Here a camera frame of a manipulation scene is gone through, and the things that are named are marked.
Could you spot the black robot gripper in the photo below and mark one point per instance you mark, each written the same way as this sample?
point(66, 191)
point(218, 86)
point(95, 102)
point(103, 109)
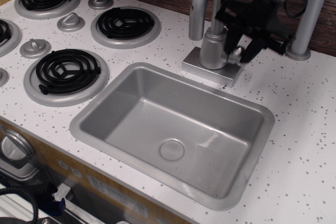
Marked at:
point(257, 20)

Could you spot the silver faucet lever handle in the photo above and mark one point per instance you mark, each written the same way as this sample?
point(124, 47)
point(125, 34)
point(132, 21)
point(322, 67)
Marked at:
point(236, 55)

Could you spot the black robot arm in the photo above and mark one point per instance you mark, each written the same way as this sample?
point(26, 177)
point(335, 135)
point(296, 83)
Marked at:
point(252, 27)

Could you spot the grey vertical support pole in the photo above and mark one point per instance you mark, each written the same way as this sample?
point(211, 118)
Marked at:
point(298, 50)

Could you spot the silver toy faucet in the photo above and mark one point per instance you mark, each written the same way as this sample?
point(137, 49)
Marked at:
point(209, 61)

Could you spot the grey plastic sink basin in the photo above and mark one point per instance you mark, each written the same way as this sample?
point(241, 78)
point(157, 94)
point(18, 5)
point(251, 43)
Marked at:
point(202, 142)

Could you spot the back right stove burner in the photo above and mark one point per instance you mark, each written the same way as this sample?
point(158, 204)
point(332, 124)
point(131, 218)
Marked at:
point(125, 28)

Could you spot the silver knob back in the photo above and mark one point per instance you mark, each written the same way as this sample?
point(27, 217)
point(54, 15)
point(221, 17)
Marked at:
point(100, 4)

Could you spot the silver knob middle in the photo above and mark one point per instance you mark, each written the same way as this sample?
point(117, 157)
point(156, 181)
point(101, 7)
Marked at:
point(71, 23)

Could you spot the front right stove burner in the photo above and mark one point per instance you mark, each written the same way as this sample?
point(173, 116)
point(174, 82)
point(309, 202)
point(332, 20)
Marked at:
point(66, 77)

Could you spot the back left stove burner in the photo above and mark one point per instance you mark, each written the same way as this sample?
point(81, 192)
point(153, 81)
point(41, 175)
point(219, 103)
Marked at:
point(44, 9)

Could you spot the silver knob front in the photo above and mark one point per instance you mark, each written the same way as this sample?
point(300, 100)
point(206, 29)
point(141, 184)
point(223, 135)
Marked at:
point(35, 48)

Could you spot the left edge stove burner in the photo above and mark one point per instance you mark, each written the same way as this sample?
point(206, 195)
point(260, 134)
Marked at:
point(10, 36)

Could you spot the silver knob left edge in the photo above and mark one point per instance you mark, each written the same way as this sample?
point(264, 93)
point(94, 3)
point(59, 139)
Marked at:
point(4, 77)

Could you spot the silver oven dial knob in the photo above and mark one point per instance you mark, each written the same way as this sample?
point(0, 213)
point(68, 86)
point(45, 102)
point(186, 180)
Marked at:
point(15, 149)

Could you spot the silver oven door handle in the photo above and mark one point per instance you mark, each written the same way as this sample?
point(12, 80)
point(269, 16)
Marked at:
point(25, 175)

